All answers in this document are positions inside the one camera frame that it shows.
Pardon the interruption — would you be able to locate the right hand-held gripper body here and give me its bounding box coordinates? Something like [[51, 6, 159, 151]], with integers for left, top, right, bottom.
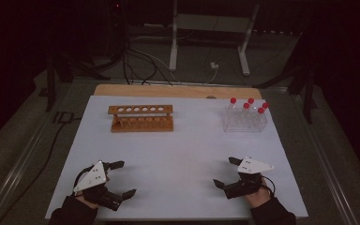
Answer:
[[224, 157, 276, 200]]

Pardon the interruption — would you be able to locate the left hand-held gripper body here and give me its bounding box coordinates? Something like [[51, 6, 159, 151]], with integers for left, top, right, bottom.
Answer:
[[72, 159, 124, 212]]

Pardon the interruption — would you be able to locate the clear plastic test tube rack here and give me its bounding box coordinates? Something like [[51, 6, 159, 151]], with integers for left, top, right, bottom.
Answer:
[[221, 104, 268, 133]]

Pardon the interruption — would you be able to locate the wooden test tube rack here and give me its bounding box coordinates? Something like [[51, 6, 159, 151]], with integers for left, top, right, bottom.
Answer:
[[107, 104, 174, 133]]

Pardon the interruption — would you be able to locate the person's left hand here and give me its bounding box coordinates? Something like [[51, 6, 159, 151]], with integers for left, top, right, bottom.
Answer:
[[74, 193, 100, 210]]

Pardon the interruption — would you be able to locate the person's right hand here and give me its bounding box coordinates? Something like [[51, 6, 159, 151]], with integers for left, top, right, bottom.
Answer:
[[243, 177, 272, 209]]

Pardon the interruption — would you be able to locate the white table sheet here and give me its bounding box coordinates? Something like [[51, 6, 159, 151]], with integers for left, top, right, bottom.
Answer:
[[45, 95, 308, 219]]

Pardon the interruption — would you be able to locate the black stand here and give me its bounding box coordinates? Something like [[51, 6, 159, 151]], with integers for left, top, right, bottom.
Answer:
[[45, 52, 111, 113], [252, 31, 319, 125]]

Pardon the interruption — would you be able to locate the grey metal stand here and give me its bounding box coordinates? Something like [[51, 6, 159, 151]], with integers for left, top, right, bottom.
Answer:
[[168, 0, 261, 77]]

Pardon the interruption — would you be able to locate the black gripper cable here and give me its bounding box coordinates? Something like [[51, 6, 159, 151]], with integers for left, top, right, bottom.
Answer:
[[262, 176, 277, 199], [72, 164, 93, 196]]

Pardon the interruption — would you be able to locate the black floor cable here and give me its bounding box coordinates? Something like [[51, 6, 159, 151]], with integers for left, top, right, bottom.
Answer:
[[0, 116, 83, 221]]

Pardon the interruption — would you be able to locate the metal frame rail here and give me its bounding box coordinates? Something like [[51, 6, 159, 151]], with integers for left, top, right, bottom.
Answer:
[[0, 82, 76, 225], [289, 90, 360, 225], [73, 78, 289, 92]]

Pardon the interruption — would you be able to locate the white adapter cable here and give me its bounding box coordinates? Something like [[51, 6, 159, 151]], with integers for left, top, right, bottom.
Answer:
[[203, 67, 218, 84]]

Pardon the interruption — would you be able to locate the black cable bundle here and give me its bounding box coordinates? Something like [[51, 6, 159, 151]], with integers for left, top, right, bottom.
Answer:
[[121, 46, 173, 86]]

